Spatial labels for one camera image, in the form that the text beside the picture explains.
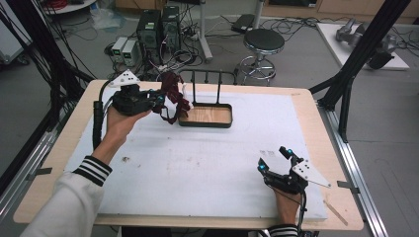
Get thin wooden stick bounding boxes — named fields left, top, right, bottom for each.
left=323, top=199, right=350, bottom=227

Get grey tape strip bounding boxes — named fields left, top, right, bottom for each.
left=336, top=180, right=361, bottom=195
left=27, top=167, right=53, bottom=181

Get white foam mat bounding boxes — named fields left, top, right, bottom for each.
left=64, top=87, right=330, bottom=221

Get black metal frame strut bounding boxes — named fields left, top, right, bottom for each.
left=0, top=0, right=97, bottom=133
left=308, top=0, right=413, bottom=144

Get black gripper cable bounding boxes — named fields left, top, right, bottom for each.
left=92, top=79, right=112, bottom=151
left=296, top=190, right=308, bottom=237

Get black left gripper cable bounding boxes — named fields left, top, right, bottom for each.
left=92, top=79, right=112, bottom=151

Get white power supply unit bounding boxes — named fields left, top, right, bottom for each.
left=111, top=36, right=129, bottom=64
left=122, top=39, right=141, bottom=67

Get computer towers on floor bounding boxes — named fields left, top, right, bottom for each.
left=104, top=6, right=206, bottom=83

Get person's left hand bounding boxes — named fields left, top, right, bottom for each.
left=104, top=106, right=153, bottom=149

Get white floor board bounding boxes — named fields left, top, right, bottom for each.
left=315, top=22, right=411, bottom=71

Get black rack with wooden tray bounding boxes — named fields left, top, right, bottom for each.
left=175, top=68, right=238, bottom=129

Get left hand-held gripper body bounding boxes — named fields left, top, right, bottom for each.
left=108, top=68, right=156, bottom=118

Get grey metal stand leg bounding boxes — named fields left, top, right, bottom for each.
left=197, top=0, right=213, bottom=64

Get black round stool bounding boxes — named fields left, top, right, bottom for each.
left=234, top=28, right=287, bottom=87

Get black flat box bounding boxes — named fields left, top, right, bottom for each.
left=230, top=13, right=257, bottom=35

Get black computer tower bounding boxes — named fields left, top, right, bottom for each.
left=135, top=9, right=163, bottom=65
left=160, top=5, right=182, bottom=51

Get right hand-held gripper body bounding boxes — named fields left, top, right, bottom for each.
left=263, top=155, right=332, bottom=196

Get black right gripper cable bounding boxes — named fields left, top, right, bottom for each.
left=296, top=190, right=308, bottom=237

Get person's right hand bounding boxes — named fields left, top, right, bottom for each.
left=272, top=188, right=303, bottom=226

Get aluminium rail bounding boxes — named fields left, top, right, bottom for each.
left=317, top=101, right=390, bottom=237
left=0, top=108, right=72, bottom=219

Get dark red striped bow tie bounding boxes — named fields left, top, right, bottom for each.
left=153, top=71, right=196, bottom=125

